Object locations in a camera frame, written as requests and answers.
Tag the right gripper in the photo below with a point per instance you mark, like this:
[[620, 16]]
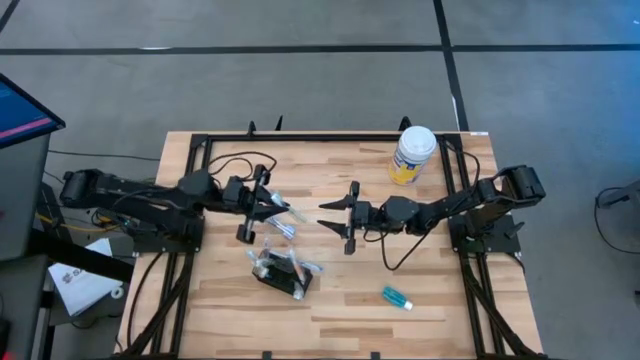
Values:
[[367, 215]]

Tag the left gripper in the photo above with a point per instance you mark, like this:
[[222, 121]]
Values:
[[237, 192]]

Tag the blue white toothbrush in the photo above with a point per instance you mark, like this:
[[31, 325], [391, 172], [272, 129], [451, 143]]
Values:
[[299, 216], [286, 231]]

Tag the small blue tube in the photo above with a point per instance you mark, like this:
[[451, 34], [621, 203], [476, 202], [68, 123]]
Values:
[[395, 297]]

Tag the Lysol wipes canister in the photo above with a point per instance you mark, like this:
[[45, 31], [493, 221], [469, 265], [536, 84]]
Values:
[[417, 145]]

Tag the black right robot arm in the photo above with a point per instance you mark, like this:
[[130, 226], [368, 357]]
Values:
[[450, 205]]

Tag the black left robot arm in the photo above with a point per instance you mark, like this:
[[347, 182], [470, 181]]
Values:
[[125, 192]]

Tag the white tape roll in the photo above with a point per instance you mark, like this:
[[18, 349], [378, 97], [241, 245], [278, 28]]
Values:
[[117, 291]]

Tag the black support beam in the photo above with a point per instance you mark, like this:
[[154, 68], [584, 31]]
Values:
[[80, 255]]

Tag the white paper booklet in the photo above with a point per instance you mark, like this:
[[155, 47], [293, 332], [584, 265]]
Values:
[[80, 290]]

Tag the computer monitor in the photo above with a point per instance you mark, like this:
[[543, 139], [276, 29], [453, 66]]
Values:
[[20, 115]]

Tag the black aluminium table frame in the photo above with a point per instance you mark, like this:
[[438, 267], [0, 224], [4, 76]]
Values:
[[325, 137]]

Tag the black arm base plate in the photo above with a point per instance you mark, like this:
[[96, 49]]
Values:
[[165, 245], [500, 240]]

